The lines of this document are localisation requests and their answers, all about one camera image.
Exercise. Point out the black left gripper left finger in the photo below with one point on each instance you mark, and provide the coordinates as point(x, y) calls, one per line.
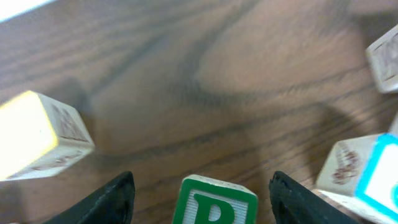
point(112, 203)

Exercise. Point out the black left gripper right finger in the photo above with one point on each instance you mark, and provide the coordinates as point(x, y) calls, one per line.
point(292, 203)

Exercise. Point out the green R block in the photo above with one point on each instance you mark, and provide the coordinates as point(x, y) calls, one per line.
point(205, 200)

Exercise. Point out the blue 2 block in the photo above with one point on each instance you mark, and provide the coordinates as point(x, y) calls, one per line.
point(361, 175)

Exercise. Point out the yellow top block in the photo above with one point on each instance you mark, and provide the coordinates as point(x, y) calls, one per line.
point(40, 137)

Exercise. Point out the blue D block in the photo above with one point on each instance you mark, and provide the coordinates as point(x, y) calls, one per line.
point(382, 58)

